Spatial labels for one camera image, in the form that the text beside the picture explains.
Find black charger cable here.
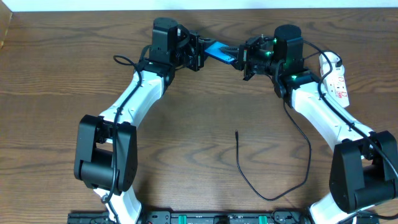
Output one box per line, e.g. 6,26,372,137
234,49,343,202

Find blue Galaxy smartphone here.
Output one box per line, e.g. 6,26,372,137
205,42,235,65

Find white power strip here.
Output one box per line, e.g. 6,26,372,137
323,50,349,108

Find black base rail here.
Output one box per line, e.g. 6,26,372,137
67,210,380,224

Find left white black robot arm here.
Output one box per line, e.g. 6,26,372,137
74,17,215,223

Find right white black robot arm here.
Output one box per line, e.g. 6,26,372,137
206,24,397,223

